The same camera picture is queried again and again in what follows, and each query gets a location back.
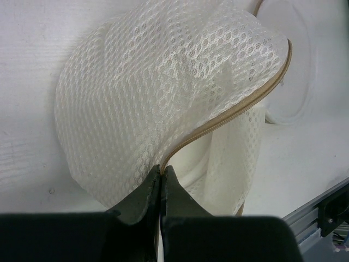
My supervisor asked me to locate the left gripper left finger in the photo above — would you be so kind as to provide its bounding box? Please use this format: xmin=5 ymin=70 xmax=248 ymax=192
xmin=1 ymin=165 xmax=161 ymax=261

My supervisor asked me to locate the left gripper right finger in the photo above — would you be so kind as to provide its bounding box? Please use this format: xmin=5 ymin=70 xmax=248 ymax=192
xmin=160 ymin=166 xmax=303 ymax=261

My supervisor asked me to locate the white mesh laundry bag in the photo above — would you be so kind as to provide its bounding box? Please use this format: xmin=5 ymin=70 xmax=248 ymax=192
xmin=53 ymin=0 xmax=322 ymax=262

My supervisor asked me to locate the aluminium mounting rail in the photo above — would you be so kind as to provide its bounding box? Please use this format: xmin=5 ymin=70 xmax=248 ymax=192
xmin=284 ymin=178 xmax=348 ymax=244

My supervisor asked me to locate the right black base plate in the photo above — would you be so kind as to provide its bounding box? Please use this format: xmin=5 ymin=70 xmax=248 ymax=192
xmin=317 ymin=190 xmax=348 ymax=237

